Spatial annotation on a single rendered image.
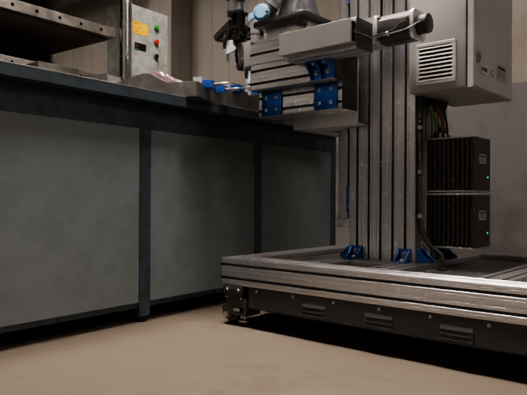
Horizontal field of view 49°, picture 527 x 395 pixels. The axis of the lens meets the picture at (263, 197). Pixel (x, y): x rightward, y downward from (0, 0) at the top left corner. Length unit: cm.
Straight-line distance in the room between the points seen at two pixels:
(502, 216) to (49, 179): 259
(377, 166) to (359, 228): 22
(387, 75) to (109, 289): 116
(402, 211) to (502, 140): 178
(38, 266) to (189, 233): 62
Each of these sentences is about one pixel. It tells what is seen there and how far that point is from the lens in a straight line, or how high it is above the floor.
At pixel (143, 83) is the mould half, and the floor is 86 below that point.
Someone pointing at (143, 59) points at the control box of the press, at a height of 119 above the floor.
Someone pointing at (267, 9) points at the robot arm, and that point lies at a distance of 264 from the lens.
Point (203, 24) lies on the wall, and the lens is 525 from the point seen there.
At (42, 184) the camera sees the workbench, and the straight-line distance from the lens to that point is 183.
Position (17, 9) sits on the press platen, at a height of 125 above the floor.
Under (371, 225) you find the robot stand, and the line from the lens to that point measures 199.
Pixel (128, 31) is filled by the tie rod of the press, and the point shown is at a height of 127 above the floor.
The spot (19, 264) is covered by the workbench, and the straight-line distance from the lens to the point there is 180.
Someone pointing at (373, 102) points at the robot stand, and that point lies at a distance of 201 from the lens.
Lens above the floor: 43
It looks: level
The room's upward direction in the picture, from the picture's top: straight up
